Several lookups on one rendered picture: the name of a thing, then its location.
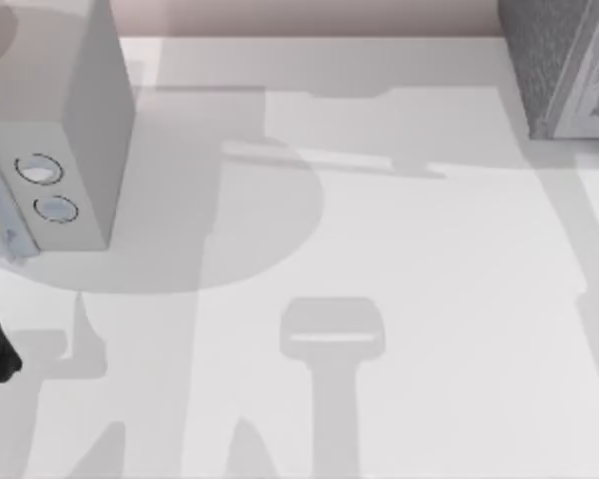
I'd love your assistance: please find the round microwave knob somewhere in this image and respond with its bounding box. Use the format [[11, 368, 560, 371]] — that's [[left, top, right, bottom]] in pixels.
[[32, 196, 80, 225], [14, 153, 65, 187]]

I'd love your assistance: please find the pale microwave oven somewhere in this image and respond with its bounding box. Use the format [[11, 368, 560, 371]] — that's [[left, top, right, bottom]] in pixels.
[[0, 0, 136, 264]]

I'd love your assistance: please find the grey cabinet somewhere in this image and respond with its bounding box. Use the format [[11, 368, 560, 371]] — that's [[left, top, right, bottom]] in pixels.
[[496, 0, 599, 142]]

